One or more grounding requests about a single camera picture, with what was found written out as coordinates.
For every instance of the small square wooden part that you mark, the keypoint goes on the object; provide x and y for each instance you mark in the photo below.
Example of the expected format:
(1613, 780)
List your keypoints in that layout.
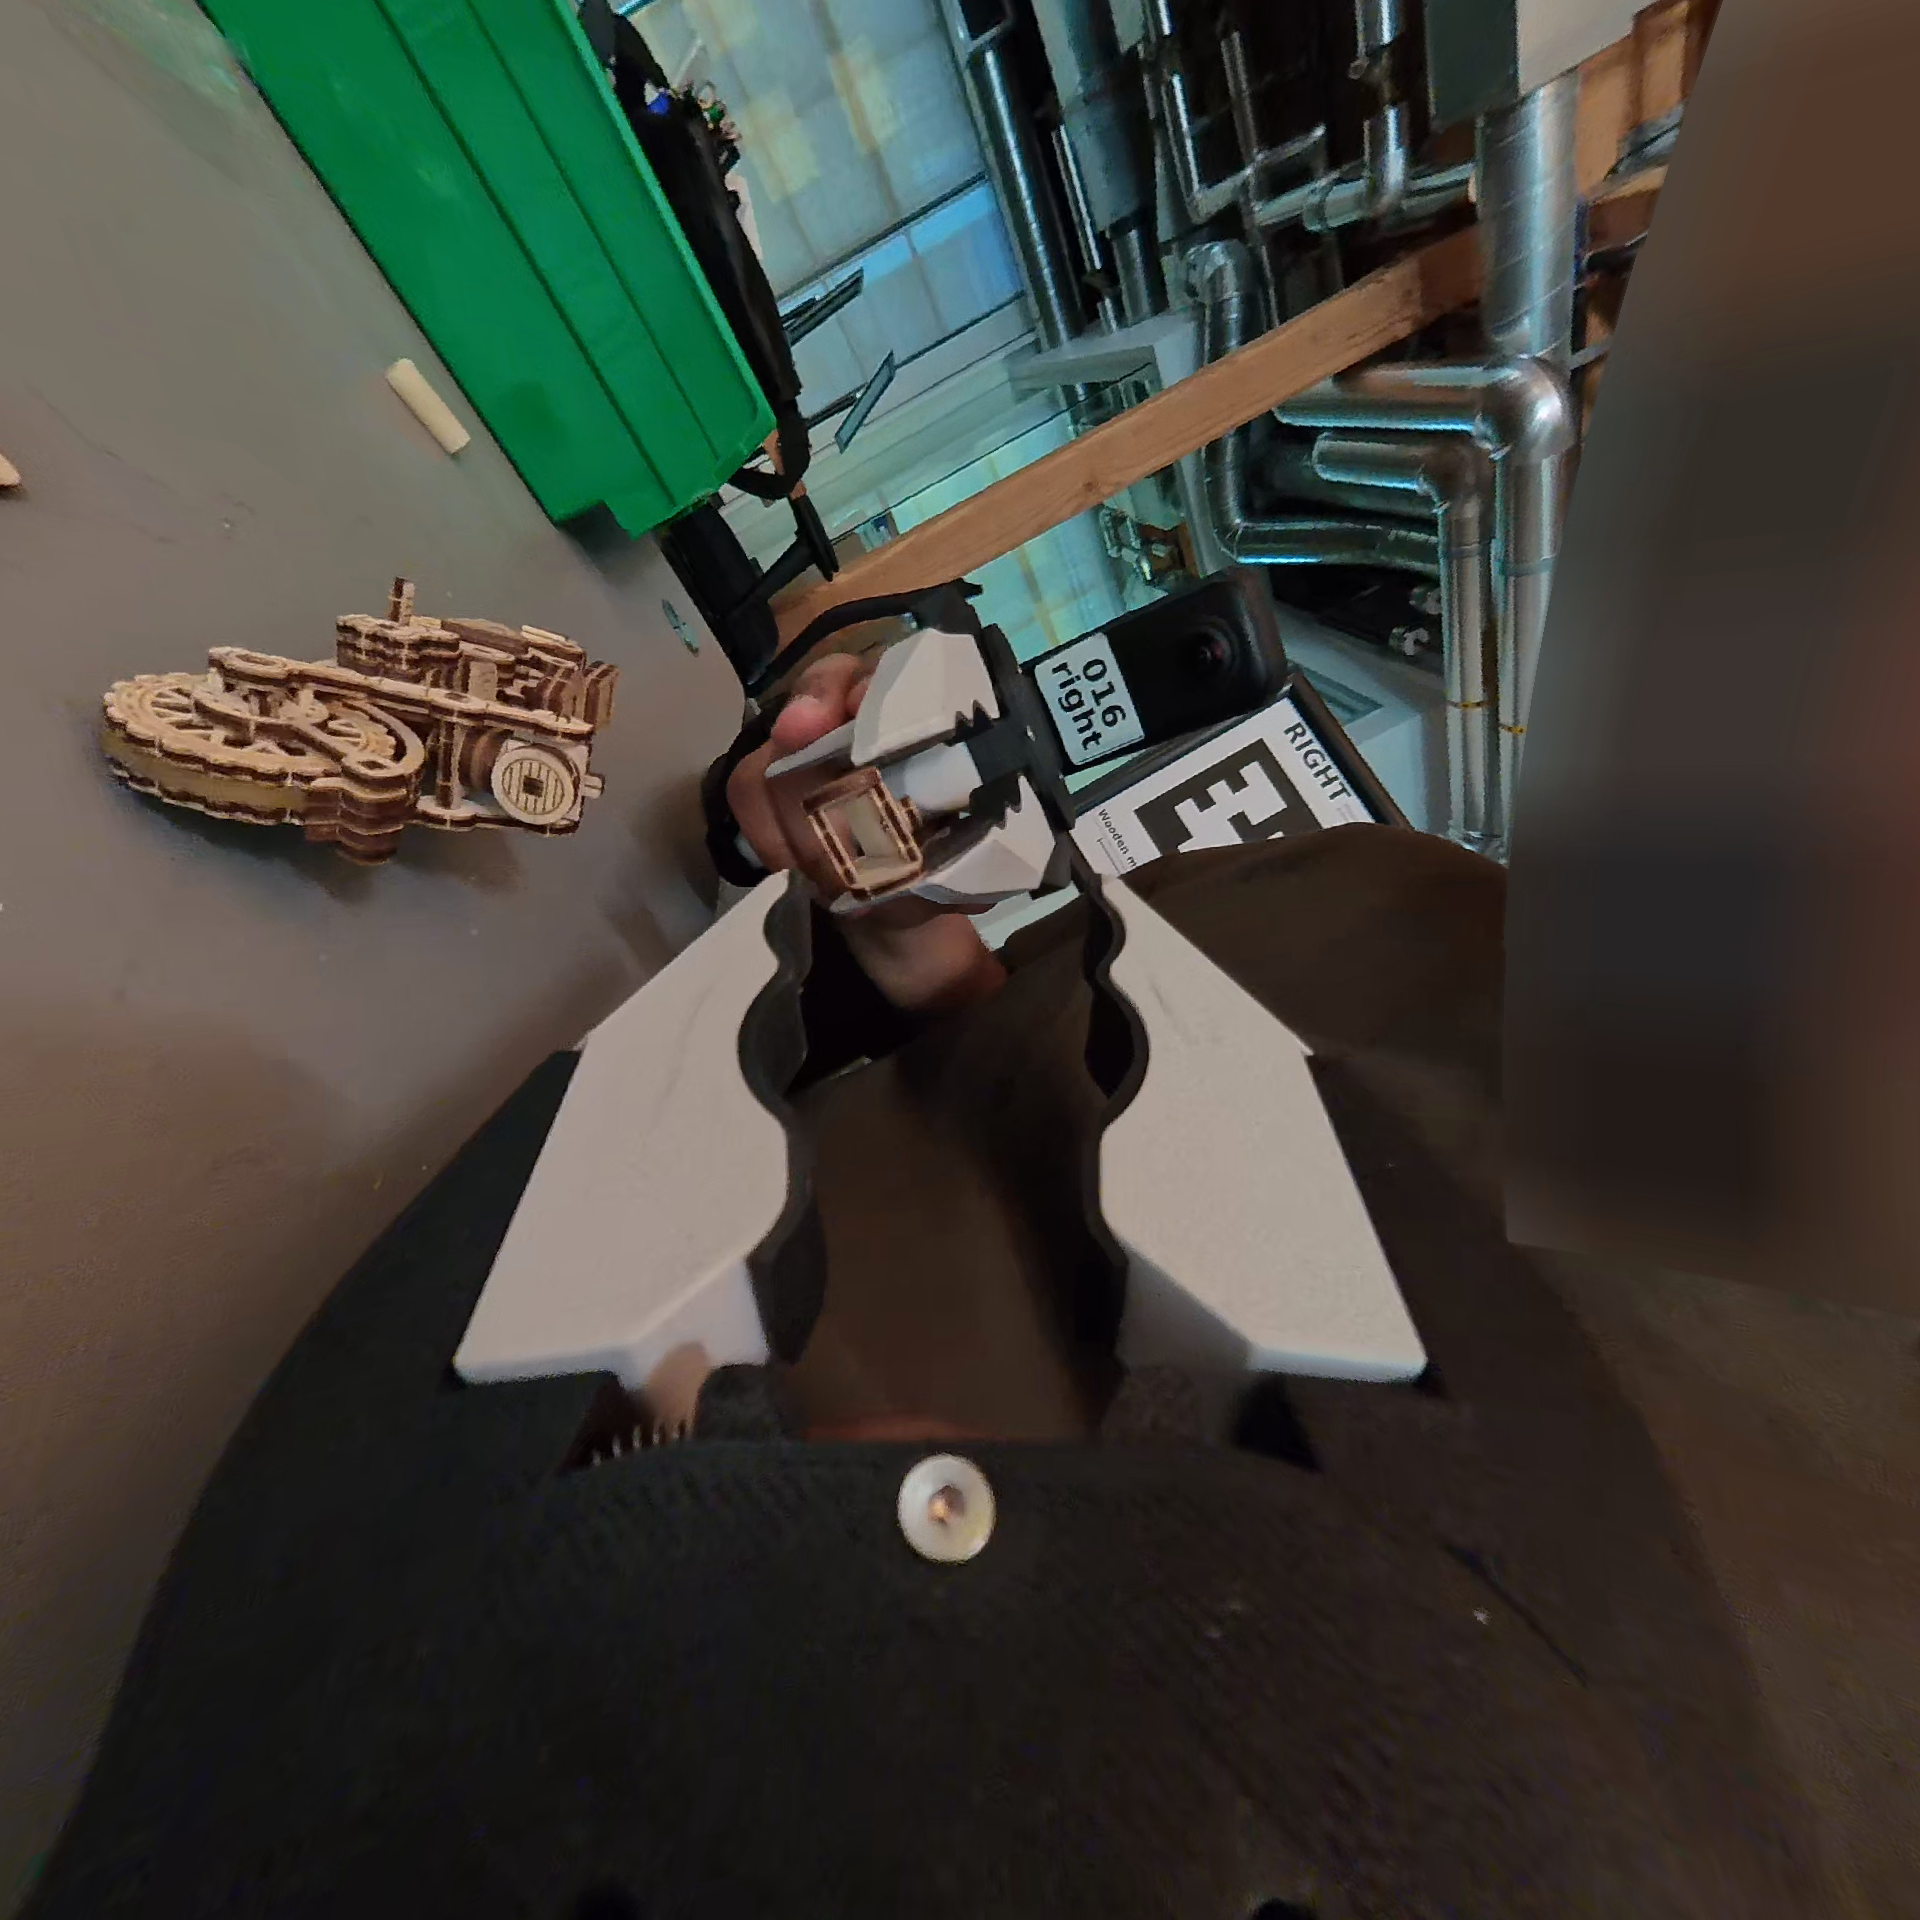
(885, 862)

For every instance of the grey desk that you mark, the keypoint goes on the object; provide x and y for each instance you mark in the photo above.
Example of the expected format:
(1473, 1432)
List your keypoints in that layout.
(225, 1049)

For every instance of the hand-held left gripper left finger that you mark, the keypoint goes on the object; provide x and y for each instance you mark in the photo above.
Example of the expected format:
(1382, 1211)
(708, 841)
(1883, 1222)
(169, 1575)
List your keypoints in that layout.
(628, 1185)

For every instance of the green plastic bin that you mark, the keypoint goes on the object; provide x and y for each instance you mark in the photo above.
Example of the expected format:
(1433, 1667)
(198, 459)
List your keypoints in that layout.
(493, 196)

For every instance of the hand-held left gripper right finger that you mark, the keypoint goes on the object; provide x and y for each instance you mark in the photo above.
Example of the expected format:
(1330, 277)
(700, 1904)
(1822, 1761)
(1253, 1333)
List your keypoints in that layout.
(1260, 1201)

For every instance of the black office chair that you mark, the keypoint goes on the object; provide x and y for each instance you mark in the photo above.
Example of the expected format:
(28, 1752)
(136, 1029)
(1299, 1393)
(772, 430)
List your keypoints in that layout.
(705, 224)

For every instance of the small white cylinder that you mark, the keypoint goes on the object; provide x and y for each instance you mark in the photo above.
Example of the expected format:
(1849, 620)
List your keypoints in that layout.
(426, 405)

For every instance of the wooden motorcycle model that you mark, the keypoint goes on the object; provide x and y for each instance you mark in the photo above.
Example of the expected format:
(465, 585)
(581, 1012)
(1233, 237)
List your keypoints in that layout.
(358, 734)

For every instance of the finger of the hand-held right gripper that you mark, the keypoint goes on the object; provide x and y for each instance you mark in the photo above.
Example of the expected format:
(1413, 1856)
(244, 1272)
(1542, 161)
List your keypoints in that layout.
(917, 697)
(989, 848)

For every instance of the person's right hand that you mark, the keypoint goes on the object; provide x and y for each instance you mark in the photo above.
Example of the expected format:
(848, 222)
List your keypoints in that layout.
(921, 967)

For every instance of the metal ventilation pipes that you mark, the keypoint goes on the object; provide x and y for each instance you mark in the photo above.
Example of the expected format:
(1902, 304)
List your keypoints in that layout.
(1523, 224)

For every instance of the wooden beam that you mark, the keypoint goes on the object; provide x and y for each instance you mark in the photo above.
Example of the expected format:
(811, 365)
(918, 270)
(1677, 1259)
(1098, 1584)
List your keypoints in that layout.
(1200, 389)

